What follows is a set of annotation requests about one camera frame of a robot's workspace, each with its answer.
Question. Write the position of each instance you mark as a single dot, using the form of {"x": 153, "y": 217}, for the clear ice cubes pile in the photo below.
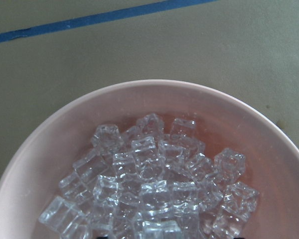
{"x": 145, "y": 183}

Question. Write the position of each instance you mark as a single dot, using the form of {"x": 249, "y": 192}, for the pink bowl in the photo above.
{"x": 31, "y": 180}

